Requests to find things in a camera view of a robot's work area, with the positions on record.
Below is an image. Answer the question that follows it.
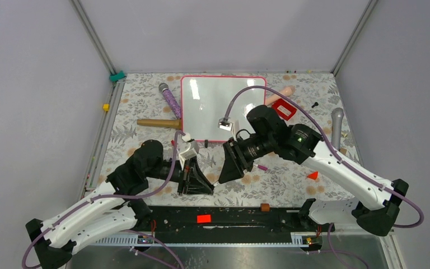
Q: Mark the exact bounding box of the pink toy microphone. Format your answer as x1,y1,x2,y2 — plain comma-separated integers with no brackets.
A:
265,85,297,107

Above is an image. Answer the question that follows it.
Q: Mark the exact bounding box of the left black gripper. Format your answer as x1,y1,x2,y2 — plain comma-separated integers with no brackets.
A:
147,156,214,195

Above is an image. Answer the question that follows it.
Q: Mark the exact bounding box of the aluminium slotted rail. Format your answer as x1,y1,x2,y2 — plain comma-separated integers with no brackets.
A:
90,233,314,248

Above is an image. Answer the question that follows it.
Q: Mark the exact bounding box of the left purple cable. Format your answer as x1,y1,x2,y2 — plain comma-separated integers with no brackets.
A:
21,129,186,269

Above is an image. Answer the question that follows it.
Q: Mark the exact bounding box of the red rectangular frame block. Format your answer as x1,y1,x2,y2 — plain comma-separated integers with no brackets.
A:
271,99,297,120

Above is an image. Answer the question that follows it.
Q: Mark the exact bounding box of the pink capped marker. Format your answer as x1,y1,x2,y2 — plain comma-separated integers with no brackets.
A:
256,164,268,171

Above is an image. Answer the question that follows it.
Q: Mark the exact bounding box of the floral patterned table mat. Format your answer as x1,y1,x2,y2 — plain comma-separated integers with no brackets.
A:
86,73,350,207

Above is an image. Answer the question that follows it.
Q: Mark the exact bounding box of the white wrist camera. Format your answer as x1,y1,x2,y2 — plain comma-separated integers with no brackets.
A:
178,133,199,168
218,118,240,140

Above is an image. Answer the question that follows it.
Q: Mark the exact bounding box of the purple cable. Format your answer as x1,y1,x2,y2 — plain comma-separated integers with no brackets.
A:
224,85,424,269
21,129,186,269

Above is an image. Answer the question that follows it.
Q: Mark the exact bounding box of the teal corner bracket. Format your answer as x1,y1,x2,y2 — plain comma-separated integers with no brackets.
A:
109,71,126,82

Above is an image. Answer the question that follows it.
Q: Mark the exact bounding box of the pink framed whiteboard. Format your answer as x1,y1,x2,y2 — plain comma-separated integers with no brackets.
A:
180,75,267,142

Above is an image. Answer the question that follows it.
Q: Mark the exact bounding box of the red tape label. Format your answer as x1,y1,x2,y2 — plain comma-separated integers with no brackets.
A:
196,214,212,224

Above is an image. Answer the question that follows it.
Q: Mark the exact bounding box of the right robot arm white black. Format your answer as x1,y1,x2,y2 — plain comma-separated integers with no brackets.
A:
218,105,409,236

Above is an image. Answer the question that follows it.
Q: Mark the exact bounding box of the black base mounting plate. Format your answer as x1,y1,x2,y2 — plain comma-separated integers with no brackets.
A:
132,206,329,237

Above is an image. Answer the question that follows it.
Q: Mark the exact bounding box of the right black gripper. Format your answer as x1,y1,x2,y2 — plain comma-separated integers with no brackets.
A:
218,133,275,184

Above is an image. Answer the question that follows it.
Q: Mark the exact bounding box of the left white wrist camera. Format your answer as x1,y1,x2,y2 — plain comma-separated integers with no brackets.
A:
178,133,199,168

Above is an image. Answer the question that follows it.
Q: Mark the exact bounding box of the silver grey microphone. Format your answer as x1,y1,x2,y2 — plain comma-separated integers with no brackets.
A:
331,108,344,150

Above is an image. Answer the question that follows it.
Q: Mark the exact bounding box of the small red cone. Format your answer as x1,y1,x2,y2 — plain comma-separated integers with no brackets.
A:
306,171,319,180

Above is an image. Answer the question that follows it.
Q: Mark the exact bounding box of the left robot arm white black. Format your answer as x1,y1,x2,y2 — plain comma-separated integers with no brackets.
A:
26,140,214,268

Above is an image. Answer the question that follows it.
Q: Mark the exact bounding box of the small brown block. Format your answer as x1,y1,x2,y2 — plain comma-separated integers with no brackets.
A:
260,203,270,212

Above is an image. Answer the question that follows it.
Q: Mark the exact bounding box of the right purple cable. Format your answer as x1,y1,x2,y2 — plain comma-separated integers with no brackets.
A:
224,85,424,269

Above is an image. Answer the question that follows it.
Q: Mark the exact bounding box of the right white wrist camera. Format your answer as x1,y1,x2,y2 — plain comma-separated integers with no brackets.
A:
218,118,240,140

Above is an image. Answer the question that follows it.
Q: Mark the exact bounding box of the purple glitter microphone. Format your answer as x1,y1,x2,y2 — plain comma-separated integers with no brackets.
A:
158,83,182,119

